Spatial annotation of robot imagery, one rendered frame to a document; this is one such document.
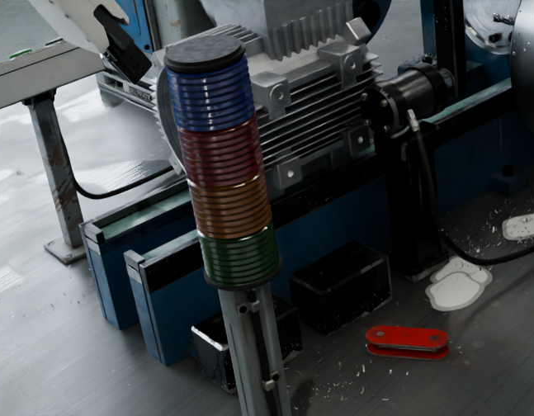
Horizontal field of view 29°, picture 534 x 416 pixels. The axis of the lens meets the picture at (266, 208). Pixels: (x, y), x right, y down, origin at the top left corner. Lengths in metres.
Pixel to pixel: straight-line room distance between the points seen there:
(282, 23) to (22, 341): 0.47
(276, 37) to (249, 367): 0.39
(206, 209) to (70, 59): 0.56
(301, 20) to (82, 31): 0.24
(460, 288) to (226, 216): 0.47
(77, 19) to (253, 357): 0.39
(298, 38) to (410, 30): 0.88
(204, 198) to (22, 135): 1.06
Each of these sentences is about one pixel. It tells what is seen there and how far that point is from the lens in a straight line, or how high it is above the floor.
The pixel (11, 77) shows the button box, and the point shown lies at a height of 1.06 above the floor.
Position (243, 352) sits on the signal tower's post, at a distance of 0.86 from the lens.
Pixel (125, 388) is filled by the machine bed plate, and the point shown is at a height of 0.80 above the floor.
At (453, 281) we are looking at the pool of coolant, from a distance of 1.21.
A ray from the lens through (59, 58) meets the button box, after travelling 1.31.
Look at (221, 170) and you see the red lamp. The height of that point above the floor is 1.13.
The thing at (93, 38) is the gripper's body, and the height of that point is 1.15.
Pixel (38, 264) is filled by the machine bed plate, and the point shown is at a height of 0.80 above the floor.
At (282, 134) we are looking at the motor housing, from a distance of 1.09.
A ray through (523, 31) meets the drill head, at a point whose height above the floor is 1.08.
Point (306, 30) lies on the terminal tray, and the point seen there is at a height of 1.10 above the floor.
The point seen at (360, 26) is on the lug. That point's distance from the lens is 1.16.
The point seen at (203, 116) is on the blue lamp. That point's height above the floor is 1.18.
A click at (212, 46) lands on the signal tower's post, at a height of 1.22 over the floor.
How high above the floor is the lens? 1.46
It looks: 28 degrees down
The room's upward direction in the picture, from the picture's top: 9 degrees counter-clockwise
